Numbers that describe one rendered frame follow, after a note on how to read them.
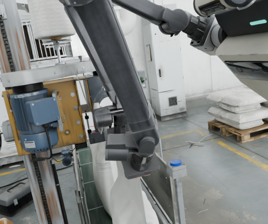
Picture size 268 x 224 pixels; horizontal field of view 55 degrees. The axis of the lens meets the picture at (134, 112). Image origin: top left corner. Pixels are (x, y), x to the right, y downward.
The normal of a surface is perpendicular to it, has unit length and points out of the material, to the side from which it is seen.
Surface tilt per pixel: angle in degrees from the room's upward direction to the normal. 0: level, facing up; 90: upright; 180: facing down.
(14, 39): 90
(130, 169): 46
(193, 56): 90
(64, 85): 90
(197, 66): 90
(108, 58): 118
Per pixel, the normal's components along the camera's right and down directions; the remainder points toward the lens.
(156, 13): 0.05, 0.13
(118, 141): 0.00, -0.75
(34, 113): 0.64, 0.09
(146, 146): 0.03, 0.66
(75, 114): 0.26, 0.19
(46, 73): 0.80, 0.03
